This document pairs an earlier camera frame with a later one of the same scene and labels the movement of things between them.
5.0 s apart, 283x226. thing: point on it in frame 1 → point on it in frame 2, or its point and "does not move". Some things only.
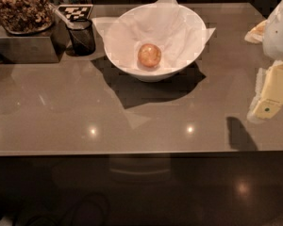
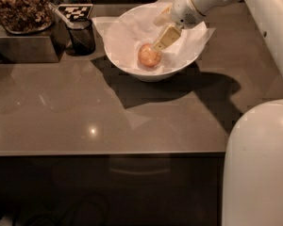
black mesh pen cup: x=82 y=38 does not move
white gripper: x=279 y=32 → x=183 y=12
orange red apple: x=149 y=55 does not move
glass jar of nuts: x=22 y=8 does not move
